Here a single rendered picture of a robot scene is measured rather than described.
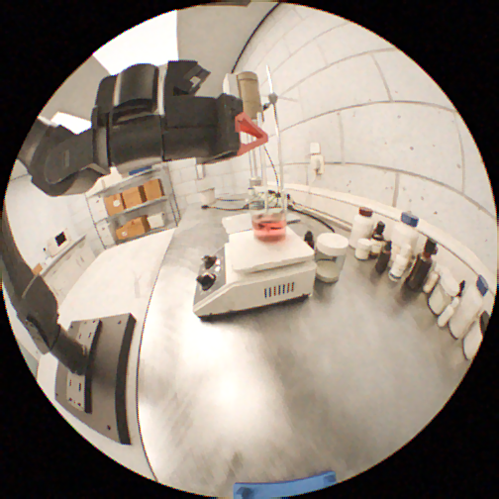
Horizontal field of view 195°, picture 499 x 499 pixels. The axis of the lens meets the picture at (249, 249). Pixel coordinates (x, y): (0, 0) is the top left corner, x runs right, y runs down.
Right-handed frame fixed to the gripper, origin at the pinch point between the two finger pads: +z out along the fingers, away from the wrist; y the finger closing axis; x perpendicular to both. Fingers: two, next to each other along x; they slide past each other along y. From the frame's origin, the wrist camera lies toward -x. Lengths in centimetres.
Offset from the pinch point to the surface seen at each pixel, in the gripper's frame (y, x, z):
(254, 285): -6.0, 19.4, -8.3
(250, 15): 34, -131, 40
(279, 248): -4.9, 16.4, -2.4
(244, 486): -25.3, 24.9, -25.4
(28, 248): 196, -9, -249
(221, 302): -3.5, 21.7, -12.8
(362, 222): -11.6, 16.5, 22.6
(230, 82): 25.9, -30.5, 12.6
